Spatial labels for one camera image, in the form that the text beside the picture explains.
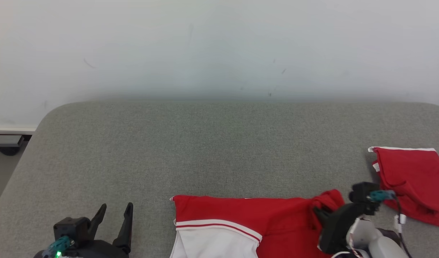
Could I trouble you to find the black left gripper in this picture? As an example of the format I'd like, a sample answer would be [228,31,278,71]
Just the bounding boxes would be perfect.
[33,202,134,258]

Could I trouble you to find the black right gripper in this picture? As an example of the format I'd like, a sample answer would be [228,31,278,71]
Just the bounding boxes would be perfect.
[313,202,367,255]

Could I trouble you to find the red white jersey shirt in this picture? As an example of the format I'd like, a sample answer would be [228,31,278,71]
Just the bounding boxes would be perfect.
[169,189,345,258]

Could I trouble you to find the red Bulls 23 shorts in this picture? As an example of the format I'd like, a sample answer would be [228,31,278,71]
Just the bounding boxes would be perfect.
[368,146,439,229]

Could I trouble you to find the teal left camera connector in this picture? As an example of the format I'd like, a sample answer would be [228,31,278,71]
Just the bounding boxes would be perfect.
[42,235,76,258]

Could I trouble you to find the teal camera connector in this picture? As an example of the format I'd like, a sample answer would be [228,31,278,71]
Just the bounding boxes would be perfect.
[42,235,76,258]
[369,190,396,202]

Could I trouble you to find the teal right camera connector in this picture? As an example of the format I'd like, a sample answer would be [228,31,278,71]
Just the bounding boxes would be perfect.
[369,190,396,202]

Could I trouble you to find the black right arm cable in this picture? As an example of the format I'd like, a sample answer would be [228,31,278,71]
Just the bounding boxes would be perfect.
[393,195,413,258]

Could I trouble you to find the small white cable tag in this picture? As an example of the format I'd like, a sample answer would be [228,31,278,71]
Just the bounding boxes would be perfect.
[393,214,406,233]

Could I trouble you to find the black frame foot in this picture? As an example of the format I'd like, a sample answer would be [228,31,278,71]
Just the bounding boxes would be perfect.
[0,145,21,156]

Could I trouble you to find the grey metal frame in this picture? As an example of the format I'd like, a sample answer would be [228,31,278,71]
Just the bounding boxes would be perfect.
[0,134,25,147]

